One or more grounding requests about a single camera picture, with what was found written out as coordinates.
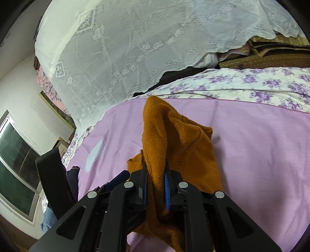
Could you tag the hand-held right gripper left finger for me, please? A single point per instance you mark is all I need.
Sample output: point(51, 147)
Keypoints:
point(144, 198)

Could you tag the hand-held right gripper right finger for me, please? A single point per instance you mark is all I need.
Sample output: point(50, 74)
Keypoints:
point(167, 193)

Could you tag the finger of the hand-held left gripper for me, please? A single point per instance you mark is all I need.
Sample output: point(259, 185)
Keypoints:
point(118, 179)

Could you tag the orange knitted sweater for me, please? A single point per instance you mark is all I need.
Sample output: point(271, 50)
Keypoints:
point(169, 135)

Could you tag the dark navy garment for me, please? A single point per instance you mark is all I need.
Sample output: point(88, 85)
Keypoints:
point(72, 181)

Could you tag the wooden furniture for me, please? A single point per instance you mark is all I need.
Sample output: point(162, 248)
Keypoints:
point(62, 145)

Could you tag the window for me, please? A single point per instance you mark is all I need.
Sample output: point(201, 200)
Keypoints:
point(17, 167)

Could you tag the blue denim cloth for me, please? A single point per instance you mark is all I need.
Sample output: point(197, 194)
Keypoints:
point(48, 221)

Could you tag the dark mottled board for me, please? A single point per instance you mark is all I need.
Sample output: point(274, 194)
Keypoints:
point(60, 109)

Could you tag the pink floral cloth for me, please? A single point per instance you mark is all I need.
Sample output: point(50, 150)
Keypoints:
point(49, 87)

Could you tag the lilac blanket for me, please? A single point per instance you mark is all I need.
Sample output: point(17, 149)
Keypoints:
point(254, 157)

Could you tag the dark brown cloth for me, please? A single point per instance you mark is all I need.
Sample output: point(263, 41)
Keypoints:
point(176, 75)

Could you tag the purple floral bedsheet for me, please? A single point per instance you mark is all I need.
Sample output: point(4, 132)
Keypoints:
point(242, 82)

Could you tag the white lace cover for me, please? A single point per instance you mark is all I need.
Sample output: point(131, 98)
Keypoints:
point(145, 43)

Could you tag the brown woven mat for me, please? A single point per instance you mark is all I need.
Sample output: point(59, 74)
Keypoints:
point(271, 54)

